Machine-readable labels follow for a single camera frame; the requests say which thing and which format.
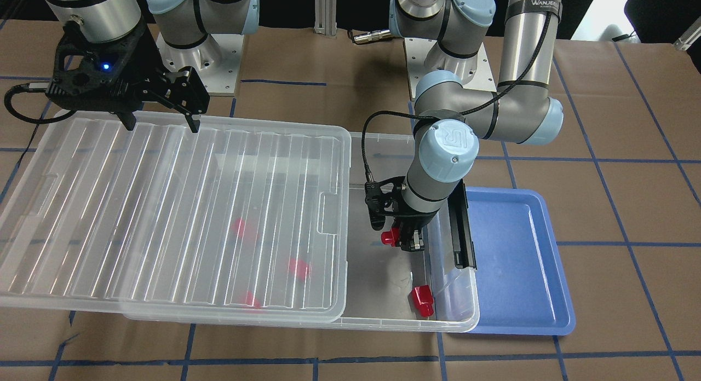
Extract silver cable connector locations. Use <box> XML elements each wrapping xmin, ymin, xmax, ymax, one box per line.
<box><xmin>347</xmin><ymin>29</ymin><xmax>395</xmax><ymax>46</ymax></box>

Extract clear plastic box lid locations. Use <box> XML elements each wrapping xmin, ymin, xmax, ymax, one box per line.
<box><xmin>1</xmin><ymin>112</ymin><xmax>352</xmax><ymax>326</ymax></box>

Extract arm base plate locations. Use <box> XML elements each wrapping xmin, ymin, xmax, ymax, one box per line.
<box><xmin>404</xmin><ymin>38</ymin><xmax>496</xmax><ymax>101</ymax></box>
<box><xmin>156</xmin><ymin>34</ymin><xmax>245</xmax><ymax>96</ymax></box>

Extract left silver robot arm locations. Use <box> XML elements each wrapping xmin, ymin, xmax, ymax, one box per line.
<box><xmin>365</xmin><ymin>0</ymin><xmax>564</xmax><ymax>251</ymax></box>

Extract red block front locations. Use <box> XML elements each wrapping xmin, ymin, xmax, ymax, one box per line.
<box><xmin>240</xmin><ymin>291</ymin><xmax>263</xmax><ymax>310</ymax></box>

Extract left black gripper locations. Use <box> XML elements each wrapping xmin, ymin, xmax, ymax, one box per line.
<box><xmin>365</xmin><ymin>176</ymin><xmax>436</xmax><ymax>253</ymax></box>

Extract black box latch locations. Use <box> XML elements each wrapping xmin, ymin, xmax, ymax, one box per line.
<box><xmin>446</xmin><ymin>181</ymin><xmax>476</xmax><ymax>269</ymax></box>

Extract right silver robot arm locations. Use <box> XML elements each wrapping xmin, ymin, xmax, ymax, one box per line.
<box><xmin>43</xmin><ymin>0</ymin><xmax>260</xmax><ymax>132</ymax></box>

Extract red block centre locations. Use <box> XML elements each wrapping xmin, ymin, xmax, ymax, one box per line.
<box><xmin>288</xmin><ymin>258</ymin><xmax>311</xmax><ymax>281</ymax></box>

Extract red block from tray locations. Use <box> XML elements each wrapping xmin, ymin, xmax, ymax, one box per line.
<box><xmin>381</xmin><ymin>227</ymin><xmax>401</xmax><ymax>248</ymax></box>

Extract red block upper middle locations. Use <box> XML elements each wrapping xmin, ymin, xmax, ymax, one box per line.
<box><xmin>229</xmin><ymin>217</ymin><xmax>258</xmax><ymax>243</ymax></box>

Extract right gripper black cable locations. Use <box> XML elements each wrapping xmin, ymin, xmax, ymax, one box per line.
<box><xmin>3</xmin><ymin>81</ymin><xmax>74</xmax><ymax>124</ymax></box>

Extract blue plastic tray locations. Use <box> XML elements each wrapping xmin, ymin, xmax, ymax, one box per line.
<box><xmin>466</xmin><ymin>187</ymin><xmax>576</xmax><ymax>336</ymax></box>

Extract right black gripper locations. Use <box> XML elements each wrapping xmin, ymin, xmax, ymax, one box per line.
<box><xmin>46</xmin><ymin>19</ymin><xmax>210</xmax><ymax>132</ymax></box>

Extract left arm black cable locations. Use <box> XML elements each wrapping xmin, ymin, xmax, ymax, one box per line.
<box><xmin>360</xmin><ymin>9</ymin><xmax>555</xmax><ymax>186</ymax></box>

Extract clear plastic storage box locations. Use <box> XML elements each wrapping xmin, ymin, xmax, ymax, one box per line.
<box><xmin>110</xmin><ymin>127</ymin><xmax>478</xmax><ymax>331</ymax></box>

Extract red block near latch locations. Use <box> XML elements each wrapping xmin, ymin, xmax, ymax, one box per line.
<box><xmin>410</xmin><ymin>285</ymin><xmax>435</xmax><ymax>318</ymax></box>

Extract aluminium frame post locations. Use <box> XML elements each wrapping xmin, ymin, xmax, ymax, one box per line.
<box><xmin>313</xmin><ymin>0</ymin><xmax>337</xmax><ymax>38</ymax></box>

